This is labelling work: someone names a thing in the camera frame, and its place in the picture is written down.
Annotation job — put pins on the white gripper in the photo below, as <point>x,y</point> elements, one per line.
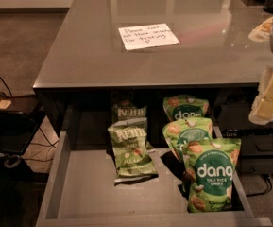
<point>262,109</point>

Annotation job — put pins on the green jalapeno chip bag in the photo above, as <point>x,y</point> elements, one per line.
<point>132,160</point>

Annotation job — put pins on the front Dang rice chips bag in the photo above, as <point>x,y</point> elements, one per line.
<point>210,164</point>

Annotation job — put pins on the dang rice chips bag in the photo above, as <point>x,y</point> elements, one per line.
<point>184,106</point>
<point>210,164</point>
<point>180,132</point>

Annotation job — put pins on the rear Dang rice chips bag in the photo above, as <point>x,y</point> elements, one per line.
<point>184,106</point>

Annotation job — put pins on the middle Dang rice chips bag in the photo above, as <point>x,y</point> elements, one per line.
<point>180,132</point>

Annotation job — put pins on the rear green Kettle chip bag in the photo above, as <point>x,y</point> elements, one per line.
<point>125,109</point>

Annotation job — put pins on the grey counter cabinet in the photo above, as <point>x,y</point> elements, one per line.
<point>88,60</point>

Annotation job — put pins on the open grey top drawer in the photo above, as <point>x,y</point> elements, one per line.
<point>81,191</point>

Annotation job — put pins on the white handwritten paper note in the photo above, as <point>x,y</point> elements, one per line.
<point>139,37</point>

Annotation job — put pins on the black side table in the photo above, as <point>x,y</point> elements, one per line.
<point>20,118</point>

